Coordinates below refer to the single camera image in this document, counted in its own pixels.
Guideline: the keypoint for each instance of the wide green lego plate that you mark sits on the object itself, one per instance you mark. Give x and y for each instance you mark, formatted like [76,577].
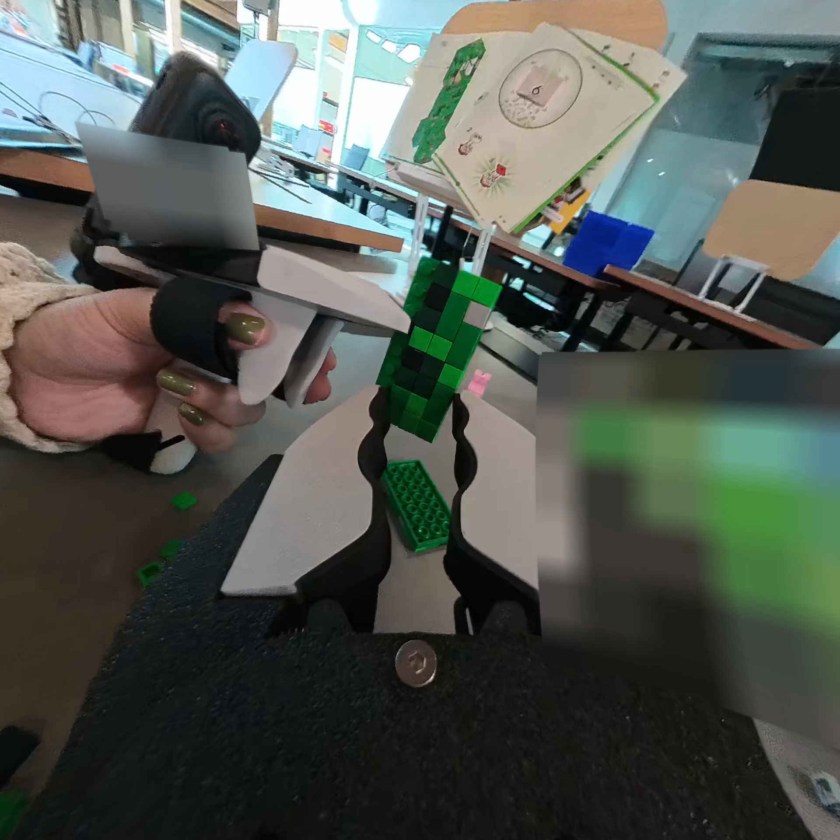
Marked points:
[417,505]

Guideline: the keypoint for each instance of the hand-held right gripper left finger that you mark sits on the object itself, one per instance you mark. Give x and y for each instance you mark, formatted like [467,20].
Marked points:
[308,512]

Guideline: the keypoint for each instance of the yellow printed booklet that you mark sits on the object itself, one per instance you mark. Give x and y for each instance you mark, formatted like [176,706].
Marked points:
[571,213]

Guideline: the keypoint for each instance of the pink lego pig figure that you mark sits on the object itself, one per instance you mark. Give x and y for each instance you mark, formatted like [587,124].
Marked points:
[480,384]

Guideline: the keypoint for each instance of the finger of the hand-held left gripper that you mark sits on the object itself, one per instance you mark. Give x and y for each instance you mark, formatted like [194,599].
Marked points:
[328,289]

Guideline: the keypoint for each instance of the scattered loose green lego bricks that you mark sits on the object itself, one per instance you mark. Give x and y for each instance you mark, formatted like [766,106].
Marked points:
[184,501]

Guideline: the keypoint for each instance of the clear acrylic book stand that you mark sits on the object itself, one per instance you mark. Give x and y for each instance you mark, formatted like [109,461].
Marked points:
[484,246]

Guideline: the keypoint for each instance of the wooden-edged desk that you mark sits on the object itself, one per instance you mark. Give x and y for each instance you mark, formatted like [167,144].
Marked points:
[689,298]
[315,226]

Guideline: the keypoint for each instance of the person's left forearm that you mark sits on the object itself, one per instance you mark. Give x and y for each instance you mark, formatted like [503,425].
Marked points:
[26,295]

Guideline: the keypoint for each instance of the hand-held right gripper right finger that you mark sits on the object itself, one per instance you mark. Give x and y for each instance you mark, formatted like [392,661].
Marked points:
[505,499]

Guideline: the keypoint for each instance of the instruction sheet with creeper picture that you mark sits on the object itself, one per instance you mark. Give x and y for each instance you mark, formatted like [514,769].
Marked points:
[453,92]

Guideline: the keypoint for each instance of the open lego instruction booklet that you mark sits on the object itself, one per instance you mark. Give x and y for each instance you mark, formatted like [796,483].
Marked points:
[558,131]

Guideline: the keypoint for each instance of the blue plastic block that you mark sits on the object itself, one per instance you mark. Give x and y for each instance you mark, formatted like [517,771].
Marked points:
[607,243]

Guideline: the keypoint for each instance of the person's left hand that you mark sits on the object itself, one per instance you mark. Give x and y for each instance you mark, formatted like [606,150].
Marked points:
[79,367]

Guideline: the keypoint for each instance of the narrow green lego creeper body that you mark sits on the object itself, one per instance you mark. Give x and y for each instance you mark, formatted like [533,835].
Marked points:
[439,341]

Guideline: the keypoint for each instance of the black monitor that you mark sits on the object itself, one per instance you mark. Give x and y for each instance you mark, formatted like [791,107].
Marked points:
[800,138]

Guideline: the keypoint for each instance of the small green lego brick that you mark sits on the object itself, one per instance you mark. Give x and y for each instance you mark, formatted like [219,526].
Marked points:
[12,814]

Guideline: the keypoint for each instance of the white plastic bag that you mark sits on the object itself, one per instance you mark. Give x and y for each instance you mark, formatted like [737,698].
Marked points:
[800,787]

